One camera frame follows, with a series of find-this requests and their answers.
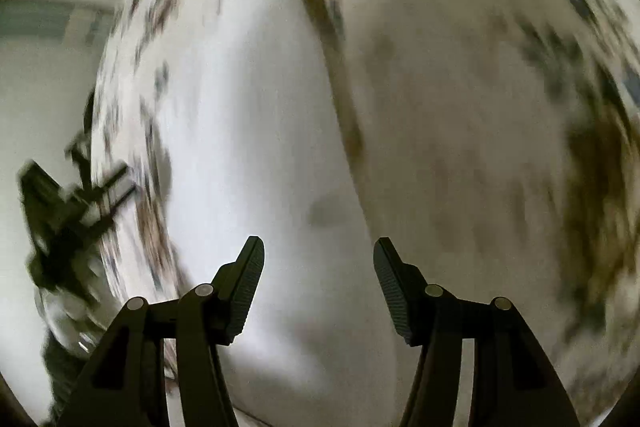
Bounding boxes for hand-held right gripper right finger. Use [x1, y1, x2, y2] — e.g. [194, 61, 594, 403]
[373, 236, 582, 427]

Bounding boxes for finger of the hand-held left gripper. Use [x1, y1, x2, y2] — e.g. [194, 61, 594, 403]
[64, 134, 132, 208]
[82, 184, 139, 240]

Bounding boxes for white printed blanket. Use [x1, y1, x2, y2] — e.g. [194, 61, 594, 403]
[89, 0, 640, 427]

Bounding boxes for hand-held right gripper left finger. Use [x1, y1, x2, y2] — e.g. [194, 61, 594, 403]
[57, 235, 266, 427]

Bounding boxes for cream garment with brown trim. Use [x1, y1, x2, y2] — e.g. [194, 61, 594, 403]
[287, 0, 640, 413]

